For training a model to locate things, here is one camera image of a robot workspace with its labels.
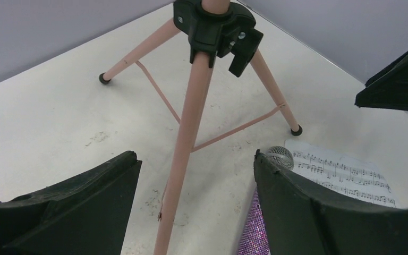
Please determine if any right sheet music page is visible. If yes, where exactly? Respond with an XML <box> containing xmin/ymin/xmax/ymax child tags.
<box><xmin>285</xmin><ymin>139</ymin><xmax>400</xmax><ymax>208</ymax></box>

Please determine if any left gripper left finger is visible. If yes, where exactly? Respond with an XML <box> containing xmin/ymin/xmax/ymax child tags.
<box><xmin>0</xmin><ymin>151</ymin><xmax>142</xmax><ymax>254</ymax></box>

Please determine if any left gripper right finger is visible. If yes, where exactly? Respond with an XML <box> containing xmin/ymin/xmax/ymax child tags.
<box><xmin>253</xmin><ymin>151</ymin><xmax>408</xmax><ymax>254</ymax></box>

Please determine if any pink music stand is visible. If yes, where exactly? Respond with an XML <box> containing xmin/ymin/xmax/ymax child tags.
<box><xmin>99</xmin><ymin>1</ymin><xmax>302</xmax><ymax>254</ymax></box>

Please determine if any purple glitter microphone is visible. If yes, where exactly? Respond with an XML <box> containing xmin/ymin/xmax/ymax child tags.
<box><xmin>236</xmin><ymin>146</ymin><xmax>294</xmax><ymax>255</ymax></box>

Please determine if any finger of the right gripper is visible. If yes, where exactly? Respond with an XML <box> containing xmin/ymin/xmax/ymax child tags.
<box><xmin>355</xmin><ymin>51</ymin><xmax>408</xmax><ymax>111</ymax></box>

